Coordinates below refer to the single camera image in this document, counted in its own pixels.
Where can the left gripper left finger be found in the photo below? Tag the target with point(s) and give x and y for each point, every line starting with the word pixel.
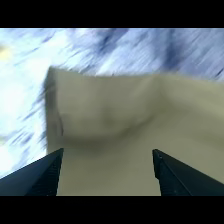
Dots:
pixel 36 178

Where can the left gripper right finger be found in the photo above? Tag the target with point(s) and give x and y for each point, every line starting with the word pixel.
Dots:
pixel 180 180

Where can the light brown garment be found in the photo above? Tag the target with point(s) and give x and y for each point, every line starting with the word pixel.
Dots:
pixel 133 133

